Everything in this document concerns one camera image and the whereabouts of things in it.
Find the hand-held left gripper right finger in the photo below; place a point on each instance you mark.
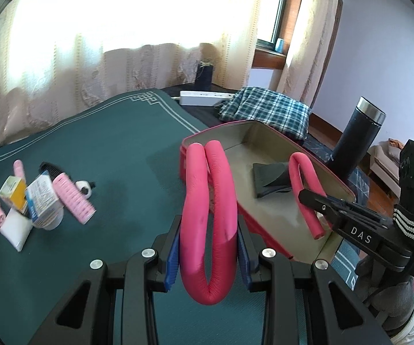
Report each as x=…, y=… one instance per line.
x=244, y=262

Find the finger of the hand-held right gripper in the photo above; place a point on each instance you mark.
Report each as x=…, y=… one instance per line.
x=336, y=208

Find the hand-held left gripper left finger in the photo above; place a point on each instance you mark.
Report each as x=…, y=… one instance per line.
x=171, y=258

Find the large pink foam curler rod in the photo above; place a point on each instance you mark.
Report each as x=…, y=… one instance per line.
x=225, y=251

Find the red storage box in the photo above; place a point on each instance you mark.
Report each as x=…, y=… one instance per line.
x=293, y=219

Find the thin pink foam curler rod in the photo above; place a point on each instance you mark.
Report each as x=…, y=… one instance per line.
x=297, y=176

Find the panda toy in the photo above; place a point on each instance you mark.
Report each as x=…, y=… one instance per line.
x=83, y=186

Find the person's right hand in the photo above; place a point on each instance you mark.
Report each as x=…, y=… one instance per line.
x=394, y=294

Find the beige sofa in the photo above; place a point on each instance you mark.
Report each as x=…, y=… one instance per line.
x=381, y=158

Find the blue patterned rug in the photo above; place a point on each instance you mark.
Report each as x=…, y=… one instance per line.
x=343, y=262

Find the black thermos bottle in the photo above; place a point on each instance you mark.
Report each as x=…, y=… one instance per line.
x=354, y=136

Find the dark grey folded cloth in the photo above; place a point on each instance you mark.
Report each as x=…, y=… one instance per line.
x=264, y=179

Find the white round container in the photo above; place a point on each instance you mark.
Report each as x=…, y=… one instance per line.
x=52, y=224

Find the green plaid cloth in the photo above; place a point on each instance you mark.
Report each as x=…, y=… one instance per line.
x=264, y=107

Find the green table mat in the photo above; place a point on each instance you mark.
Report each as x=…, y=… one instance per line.
x=120, y=143

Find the blue and white carton box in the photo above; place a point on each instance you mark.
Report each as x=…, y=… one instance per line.
x=41, y=197

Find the black comb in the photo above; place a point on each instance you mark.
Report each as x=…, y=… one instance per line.
x=47, y=168

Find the white square packet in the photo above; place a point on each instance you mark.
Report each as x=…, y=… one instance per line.
x=16, y=231

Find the white power strip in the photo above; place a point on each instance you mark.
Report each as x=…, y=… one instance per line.
x=199, y=97

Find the beige lace curtain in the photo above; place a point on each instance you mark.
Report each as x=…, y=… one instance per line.
x=311, y=43
x=84, y=61

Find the yellow carton box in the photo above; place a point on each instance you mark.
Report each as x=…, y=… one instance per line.
x=13, y=194

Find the small blue cup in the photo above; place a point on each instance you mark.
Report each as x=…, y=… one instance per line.
x=279, y=44

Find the dark blue small bag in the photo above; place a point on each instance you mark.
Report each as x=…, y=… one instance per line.
x=203, y=77

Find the wooden window frame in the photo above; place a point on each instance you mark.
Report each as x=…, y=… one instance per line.
x=289, y=7

